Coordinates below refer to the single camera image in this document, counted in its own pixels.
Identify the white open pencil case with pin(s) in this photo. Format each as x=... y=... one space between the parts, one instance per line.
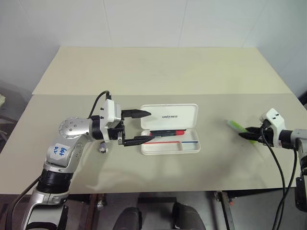
x=170 y=129

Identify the green marker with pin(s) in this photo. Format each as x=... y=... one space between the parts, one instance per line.
x=236 y=125

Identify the dark object by wall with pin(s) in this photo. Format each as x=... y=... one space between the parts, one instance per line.
x=303 y=95

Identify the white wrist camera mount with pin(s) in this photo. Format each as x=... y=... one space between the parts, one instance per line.
x=109 y=112
x=274 y=119

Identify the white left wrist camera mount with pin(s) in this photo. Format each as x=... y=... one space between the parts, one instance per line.
x=109 y=112

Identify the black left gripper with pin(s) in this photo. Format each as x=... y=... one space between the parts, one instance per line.
x=115 y=133

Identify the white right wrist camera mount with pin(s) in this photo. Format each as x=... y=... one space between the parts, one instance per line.
x=274 y=119

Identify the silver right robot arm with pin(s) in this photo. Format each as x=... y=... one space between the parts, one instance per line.
x=297 y=136

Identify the small grey cylindrical object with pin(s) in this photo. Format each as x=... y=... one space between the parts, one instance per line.
x=103 y=147

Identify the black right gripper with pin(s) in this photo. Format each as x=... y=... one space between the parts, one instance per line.
x=268 y=137

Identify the black marker with red cap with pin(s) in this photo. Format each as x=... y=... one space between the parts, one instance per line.
x=168 y=132

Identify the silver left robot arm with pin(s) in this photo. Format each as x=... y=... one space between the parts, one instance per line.
x=72 y=127

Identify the black table frame strut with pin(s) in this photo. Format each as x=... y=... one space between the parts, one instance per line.
x=225 y=210
x=94 y=203

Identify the dark rounded shape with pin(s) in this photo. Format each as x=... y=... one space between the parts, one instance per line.
x=185 y=216

